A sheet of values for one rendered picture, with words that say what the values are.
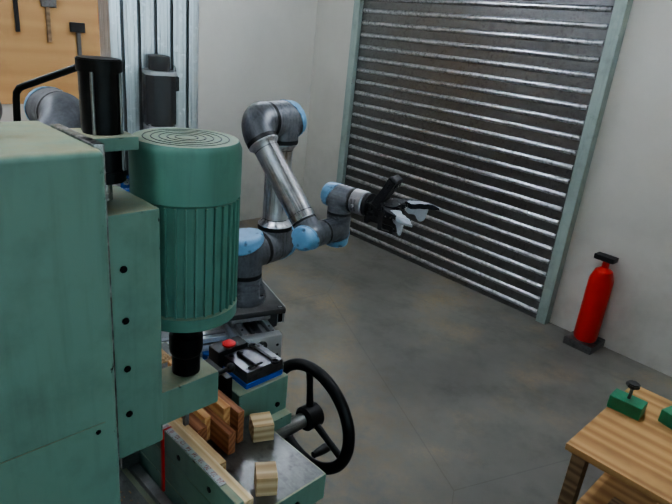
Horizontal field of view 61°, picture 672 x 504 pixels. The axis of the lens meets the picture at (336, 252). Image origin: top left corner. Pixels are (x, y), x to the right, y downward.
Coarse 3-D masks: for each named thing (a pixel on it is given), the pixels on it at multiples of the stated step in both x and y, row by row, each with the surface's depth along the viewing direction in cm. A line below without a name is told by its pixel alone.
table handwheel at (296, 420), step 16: (288, 368) 139; (304, 368) 135; (320, 368) 133; (336, 384) 131; (336, 400) 129; (304, 416) 136; (320, 416) 137; (288, 432) 132; (320, 432) 136; (352, 432) 129; (336, 448) 134; (352, 448) 130; (320, 464) 139; (336, 464) 133
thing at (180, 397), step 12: (204, 360) 111; (168, 372) 106; (204, 372) 107; (216, 372) 108; (168, 384) 102; (180, 384) 103; (192, 384) 104; (204, 384) 106; (216, 384) 108; (168, 396) 101; (180, 396) 103; (192, 396) 105; (204, 396) 107; (216, 396) 109; (168, 408) 102; (180, 408) 104; (192, 408) 106; (168, 420) 103
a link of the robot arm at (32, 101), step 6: (36, 90) 156; (42, 90) 154; (48, 90) 153; (54, 90) 153; (60, 90) 155; (30, 96) 156; (36, 96) 153; (42, 96) 151; (24, 102) 158; (30, 102) 154; (36, 102) 151; (24, 108) 158; (30, 108) 154; (36, 108) 150; (30, 114) 155; (36, 114) 151; (30, 120) 156; (36, 120) 153
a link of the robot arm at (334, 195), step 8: (328, 184) 174; (336, 184) 173; (328, 192) 173; (336, 192) 171; (344, 192) 170; (328, 200) 173; (336, 200) 171; (344, 200) 170; (328, 208) 175; (336, 208) 172; (344, 208) 171
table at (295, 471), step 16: (272, 416) 128; (288, 416) 130; (144, 448) 116; (240, 448) 113; (256, 448) 114; (272, 448) 114; (288, 448) 115; (160, 464) 112; (240, 464) 109; (288, 464) 110; (304, 464) 111; (176, 480) 108; (240, 480) 105; (288, 480) 107; (304, 480) 107; (320, 480) 108; (192, 496) 104; (272, 496) 103; (288, 496) 103; (304, 496) 106; (320, 496) 110
